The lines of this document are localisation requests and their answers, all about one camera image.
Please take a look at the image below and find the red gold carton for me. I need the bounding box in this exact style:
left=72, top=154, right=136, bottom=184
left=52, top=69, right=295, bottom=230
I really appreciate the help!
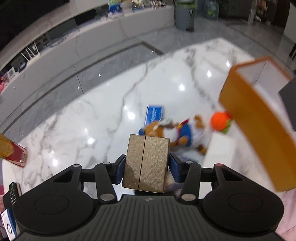
left=0, top=134, right=28, bottom=168

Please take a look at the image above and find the gold small box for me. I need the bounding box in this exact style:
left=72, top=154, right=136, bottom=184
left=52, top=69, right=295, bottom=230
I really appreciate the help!
left=122, top=134, right=170, bottom=193

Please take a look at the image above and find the blue white small box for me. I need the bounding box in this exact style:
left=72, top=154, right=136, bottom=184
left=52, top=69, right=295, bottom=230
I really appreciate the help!
left=1, top=208, right=18, bottom=240

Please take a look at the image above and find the orange cardboard shoe box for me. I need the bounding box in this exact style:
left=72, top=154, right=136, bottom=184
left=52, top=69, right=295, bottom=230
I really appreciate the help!
left=219, top=57, right=295, bottom=192

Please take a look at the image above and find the orange crochet fruit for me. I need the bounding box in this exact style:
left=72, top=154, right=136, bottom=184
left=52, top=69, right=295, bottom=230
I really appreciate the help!
left=210, top=111, right=232, bottom=133

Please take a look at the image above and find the brown sailor plush keychain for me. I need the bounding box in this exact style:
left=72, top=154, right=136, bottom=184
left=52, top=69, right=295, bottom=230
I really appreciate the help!
left=138, top=114, right=207, bottom=155

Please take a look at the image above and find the white long box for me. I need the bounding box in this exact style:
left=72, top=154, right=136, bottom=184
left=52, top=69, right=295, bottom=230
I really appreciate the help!
left=202, top=132, right=236, bottom=168

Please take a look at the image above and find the grey trash bin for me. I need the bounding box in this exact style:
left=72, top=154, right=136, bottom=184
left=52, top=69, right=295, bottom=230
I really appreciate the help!
left=175, top=0, right=196, bottom=32

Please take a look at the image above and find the white tv console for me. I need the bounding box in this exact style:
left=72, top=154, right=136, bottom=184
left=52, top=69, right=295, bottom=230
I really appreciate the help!
left=1, top=6, right=175, bottom=121

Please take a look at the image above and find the blue ocean park tag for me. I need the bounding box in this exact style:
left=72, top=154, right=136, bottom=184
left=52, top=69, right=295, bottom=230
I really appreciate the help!
left=144, top=105, right=164, bottom=126

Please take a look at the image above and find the water bottle jug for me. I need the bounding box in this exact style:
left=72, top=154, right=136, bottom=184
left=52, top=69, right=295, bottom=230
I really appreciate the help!
left=204, top=0, right=219, bottom=19

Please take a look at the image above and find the white wifi router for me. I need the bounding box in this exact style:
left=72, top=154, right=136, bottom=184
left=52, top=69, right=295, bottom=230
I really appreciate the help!
left=21, top=42, right=41, bottom=62

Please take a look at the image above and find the black remote control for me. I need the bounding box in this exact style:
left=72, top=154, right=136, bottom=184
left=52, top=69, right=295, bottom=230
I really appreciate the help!
left=3, top=182, right=22, bottom=209

